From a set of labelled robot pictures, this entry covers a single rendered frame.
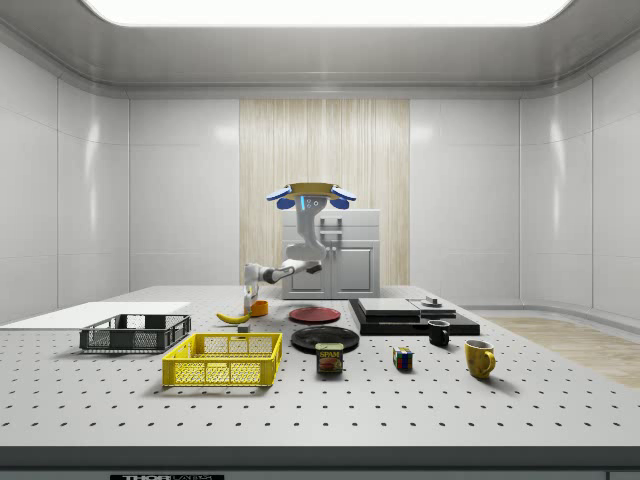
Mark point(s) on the red plate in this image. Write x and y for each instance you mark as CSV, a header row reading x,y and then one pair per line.
x,y
314,315

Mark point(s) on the yellow mug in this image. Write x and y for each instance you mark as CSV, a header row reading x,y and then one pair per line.
x,y
477,360

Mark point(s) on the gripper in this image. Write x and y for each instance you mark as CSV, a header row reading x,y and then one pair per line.
x,y
247,301

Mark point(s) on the black stove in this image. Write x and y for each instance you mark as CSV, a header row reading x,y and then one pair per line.
x,y
400,315

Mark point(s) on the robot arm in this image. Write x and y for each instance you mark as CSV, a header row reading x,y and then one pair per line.
x,y
306,230

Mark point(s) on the puzzle cube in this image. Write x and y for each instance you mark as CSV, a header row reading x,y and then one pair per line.
x,y
402,359

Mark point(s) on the yellow basket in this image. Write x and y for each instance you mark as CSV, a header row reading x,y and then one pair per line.
x,y
220,372

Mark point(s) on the black mug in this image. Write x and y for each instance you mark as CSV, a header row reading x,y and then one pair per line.
x,y
438,335

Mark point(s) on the dark grey basket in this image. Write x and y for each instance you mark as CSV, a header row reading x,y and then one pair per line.
x,y
135,340

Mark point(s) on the black plate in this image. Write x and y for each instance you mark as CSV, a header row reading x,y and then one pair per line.
x,y
320,336

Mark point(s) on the flat-sided can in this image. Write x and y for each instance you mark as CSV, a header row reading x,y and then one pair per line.
x,y
329,359

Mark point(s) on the banana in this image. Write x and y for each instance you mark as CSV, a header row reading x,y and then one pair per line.
x,y
234,318

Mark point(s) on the white cabinet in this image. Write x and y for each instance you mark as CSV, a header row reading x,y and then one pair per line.
x,y
350,270

